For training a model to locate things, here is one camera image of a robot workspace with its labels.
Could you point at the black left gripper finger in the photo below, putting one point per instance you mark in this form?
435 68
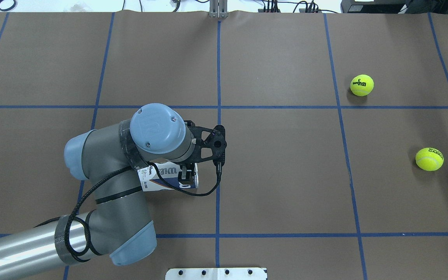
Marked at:
187 176

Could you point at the clear tennis ball can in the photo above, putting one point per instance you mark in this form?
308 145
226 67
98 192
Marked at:
169 171

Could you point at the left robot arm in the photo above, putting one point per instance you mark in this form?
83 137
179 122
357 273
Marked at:
121 226

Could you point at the tennis ball with Wilson print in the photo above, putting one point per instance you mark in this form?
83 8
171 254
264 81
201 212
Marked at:
362 85

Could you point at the tennis ball with Roland Garros print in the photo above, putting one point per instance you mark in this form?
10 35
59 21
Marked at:
429 159

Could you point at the black box with label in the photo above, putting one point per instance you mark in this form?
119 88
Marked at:
372 6

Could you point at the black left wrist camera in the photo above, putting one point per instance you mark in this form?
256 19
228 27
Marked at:
206 145

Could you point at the white central pedestal column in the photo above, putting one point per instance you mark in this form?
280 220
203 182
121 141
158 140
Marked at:
252 273

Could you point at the aluminium frame post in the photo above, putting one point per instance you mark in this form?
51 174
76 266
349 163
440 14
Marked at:
218 9

